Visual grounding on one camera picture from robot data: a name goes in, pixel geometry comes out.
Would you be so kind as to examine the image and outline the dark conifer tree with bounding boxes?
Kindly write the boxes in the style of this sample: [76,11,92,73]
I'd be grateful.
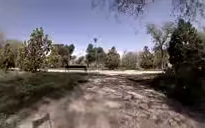
[165,18,205,108]

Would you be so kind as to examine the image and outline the dark bench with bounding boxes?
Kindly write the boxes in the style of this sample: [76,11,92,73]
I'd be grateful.
[64,64,89,72]

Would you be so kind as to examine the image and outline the pale dirt path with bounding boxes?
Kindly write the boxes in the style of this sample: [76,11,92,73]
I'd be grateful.
[9,68,205,128]

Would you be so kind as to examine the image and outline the grass ground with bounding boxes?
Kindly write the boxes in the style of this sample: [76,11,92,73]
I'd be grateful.
[0,68,91,116]

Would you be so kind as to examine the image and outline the row of trees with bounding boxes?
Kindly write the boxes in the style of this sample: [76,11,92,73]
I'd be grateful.
[0,23,178,71]

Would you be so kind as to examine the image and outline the overhanging tree branches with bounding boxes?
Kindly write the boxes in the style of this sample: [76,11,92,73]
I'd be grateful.
[91,0,205,21]

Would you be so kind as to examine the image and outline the light green leafy tree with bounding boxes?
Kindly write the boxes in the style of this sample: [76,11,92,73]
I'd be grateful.
[18,27,53,73]

